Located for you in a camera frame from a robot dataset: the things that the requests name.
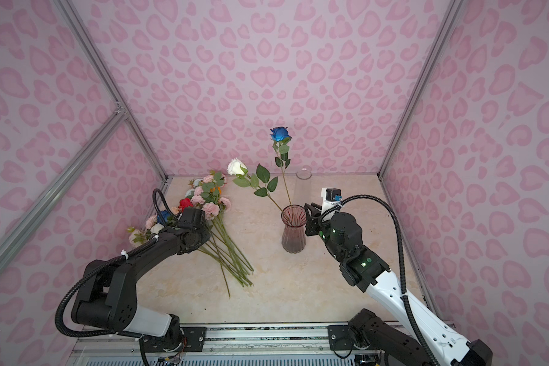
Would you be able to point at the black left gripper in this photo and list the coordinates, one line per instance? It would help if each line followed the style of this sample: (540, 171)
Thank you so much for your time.
(207, 235)

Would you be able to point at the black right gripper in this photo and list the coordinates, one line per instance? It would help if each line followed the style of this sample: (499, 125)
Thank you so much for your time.
(314, 221)

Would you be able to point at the red rose stem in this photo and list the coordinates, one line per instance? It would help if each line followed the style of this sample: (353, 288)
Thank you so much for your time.
(185, 203)

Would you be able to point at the pink rose spray stem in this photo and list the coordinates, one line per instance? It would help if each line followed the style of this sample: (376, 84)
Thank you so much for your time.
(221, 247)

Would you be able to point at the purple ribbed glass vase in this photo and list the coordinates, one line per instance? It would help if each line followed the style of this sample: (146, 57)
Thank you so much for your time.
(294, 238)

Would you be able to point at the white rose stem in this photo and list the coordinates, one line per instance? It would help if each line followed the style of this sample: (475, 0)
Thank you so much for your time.
(262, 182)

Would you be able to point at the blue rose stem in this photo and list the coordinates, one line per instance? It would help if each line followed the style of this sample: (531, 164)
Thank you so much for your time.
(281, 139)

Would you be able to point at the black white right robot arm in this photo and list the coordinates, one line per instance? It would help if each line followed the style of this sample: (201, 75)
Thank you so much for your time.
(426, 339)

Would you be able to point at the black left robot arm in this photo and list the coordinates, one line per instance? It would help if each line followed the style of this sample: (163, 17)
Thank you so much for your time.
(104, 301)

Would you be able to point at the clear glass vase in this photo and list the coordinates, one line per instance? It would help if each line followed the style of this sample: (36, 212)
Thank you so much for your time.
(302, 189)

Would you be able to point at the pink orange mixed flower stem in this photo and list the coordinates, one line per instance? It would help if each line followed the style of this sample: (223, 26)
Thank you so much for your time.
(207, 189)

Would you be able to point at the pale pink white flower bunch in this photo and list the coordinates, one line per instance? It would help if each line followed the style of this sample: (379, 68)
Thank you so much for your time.
(153, 226)

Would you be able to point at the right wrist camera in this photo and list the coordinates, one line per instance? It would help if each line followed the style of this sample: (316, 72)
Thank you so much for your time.
(331, 197)

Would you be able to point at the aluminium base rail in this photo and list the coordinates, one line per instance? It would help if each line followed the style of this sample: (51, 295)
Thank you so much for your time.
(240, 344)

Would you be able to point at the aluminium frame profile left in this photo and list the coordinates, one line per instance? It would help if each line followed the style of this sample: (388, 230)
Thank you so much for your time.
(12, 242)

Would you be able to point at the aluminium frame profile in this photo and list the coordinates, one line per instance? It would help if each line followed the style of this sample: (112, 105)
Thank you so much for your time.
(453, 12)
(12, 242)

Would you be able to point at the aluminium frame profile right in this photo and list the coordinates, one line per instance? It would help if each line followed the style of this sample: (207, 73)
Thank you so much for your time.
(453, 12)

